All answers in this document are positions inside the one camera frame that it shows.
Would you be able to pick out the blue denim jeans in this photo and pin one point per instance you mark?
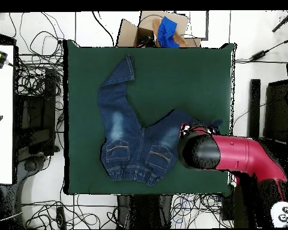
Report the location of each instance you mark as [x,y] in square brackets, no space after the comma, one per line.
[124,134]

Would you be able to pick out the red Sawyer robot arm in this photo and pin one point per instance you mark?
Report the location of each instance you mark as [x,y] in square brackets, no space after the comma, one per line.
[235,153]

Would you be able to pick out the black flat panel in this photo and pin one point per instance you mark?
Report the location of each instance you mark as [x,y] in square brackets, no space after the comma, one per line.
[277,107]

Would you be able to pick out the dark green table cloth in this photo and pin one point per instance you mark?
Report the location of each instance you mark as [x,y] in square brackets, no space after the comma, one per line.
[182,79]

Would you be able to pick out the black upright bar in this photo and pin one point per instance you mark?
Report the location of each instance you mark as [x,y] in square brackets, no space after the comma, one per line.
[254,105]

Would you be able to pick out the black rectangular box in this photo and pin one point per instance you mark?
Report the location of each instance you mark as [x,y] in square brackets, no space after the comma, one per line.
[227,208]

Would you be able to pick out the bright blue cloth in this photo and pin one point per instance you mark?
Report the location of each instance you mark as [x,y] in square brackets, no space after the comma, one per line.
[166,31]

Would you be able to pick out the brown cardboard box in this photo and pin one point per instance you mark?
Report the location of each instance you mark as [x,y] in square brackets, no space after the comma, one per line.
[128,33]

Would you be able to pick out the black rod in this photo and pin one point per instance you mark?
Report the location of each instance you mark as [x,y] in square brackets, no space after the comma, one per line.
[283,22]

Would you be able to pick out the black equipment stand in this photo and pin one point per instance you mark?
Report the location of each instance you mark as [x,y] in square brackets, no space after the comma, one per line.
[38,119]

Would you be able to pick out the black power strip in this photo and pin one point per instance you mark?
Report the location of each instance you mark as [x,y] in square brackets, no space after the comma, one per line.
[60,216]

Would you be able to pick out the grey swivel chair base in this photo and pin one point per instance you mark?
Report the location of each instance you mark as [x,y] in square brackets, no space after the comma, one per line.
[31,165]

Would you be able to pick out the white side table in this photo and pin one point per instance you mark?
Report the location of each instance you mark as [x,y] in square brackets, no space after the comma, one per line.
[1,107]

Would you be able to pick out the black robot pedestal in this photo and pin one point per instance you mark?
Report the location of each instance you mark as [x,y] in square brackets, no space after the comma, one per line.
[144,210]

